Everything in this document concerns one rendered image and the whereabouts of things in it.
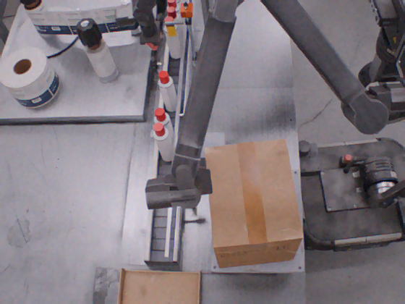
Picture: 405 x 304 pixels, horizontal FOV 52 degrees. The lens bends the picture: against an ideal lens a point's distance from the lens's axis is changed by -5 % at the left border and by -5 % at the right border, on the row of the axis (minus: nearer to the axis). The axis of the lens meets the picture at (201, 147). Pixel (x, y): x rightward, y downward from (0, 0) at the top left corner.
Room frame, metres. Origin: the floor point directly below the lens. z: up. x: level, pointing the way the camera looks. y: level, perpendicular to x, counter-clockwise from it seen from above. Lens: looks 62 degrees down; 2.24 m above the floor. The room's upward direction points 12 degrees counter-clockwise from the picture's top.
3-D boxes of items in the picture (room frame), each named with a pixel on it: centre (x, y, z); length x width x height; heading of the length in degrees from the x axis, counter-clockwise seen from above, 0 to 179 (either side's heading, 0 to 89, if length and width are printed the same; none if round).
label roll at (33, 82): (1.15, 0.62, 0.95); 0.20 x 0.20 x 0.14
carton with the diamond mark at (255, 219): (0.43, -0.11, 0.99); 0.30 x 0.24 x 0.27; 174
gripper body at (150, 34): (1.10, 0.09, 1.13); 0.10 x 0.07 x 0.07; 168
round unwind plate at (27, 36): (1.46, 0.57, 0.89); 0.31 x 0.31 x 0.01
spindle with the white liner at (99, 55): (1.14, 0.31, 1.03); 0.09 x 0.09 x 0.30
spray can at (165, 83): (0.92, 0.08, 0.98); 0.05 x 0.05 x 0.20
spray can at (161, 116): (0.77, 0.11, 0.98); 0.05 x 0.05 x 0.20
